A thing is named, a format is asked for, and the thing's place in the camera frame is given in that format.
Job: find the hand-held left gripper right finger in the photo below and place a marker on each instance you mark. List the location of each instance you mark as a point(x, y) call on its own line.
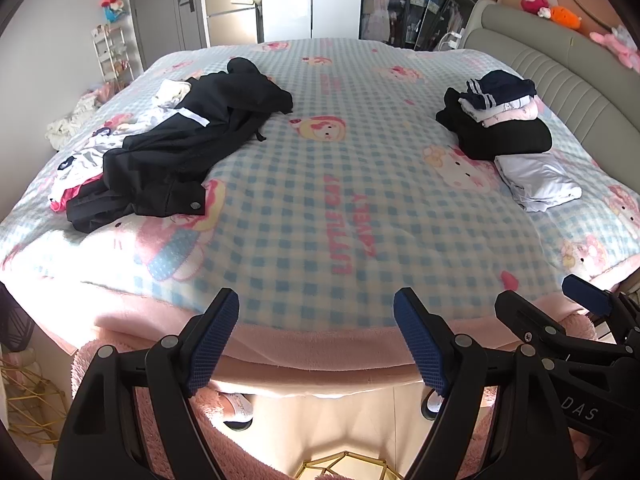
point(420, 340)

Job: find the glass front wardrobe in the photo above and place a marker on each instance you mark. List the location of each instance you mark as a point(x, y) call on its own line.
point(415, 5)

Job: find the black jacket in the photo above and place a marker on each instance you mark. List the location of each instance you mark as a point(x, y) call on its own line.
point(200, 135)

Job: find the bright pink garment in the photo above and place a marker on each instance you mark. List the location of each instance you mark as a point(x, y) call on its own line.
point(67, 200)

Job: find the pink fluffy robe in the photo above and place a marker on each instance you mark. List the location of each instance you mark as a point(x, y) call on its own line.
point(205, 440)

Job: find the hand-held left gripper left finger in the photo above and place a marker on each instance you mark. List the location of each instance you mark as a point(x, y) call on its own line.
point(215, 345)

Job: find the pale lilac folded shirt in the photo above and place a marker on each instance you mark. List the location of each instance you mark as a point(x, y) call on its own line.
point(537, 177)

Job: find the grey door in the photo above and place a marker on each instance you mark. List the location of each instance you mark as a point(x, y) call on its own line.
point(160, 10)

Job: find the white shelf rack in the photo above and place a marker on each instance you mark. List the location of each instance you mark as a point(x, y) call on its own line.
point(112, 55)

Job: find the red plush toy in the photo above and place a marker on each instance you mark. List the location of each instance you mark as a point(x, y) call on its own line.
point(535, 4)

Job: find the white cartoon printed garment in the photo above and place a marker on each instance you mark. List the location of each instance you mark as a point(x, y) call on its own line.
point(75, 165)

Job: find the navy striped folded garment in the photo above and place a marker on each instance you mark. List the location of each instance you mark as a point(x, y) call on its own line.
point(500, 90)

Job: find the orange plush toy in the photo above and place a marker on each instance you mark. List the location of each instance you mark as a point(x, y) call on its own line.
point(566, 17)

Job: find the white wardrobe door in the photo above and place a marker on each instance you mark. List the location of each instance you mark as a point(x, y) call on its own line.
point(310, 0)

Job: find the red and blue wall plush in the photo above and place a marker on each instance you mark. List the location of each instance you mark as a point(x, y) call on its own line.
point(112, 5)

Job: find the dark mesh bin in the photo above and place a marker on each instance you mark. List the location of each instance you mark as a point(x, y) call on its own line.
point(12, 320)

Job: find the black folded sweater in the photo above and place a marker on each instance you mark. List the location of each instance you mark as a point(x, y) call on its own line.
point(500, 137)

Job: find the pink folded garment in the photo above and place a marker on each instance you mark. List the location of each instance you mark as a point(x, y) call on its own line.
point(520, 112)

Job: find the blue checkered cartoon blanket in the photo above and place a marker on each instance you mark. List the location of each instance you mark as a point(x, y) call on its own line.
point(325, 200)

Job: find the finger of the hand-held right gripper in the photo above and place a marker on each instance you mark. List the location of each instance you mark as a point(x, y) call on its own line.
point(520, 317)
point(585, 294)

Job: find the beige fridge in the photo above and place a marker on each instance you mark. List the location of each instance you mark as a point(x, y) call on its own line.
point(230, 10)

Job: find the white shirt with navy trim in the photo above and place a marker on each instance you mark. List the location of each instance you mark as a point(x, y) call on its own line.
point(170, 92)

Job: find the pale clothes heap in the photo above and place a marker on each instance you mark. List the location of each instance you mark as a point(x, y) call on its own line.
point(65, 127)

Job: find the white slipper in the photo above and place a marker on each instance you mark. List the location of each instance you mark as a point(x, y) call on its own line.
point(432, 402)
point(237, 407)

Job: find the padded grey bed headboard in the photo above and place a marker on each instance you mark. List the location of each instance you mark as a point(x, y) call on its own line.
point(560, 70)

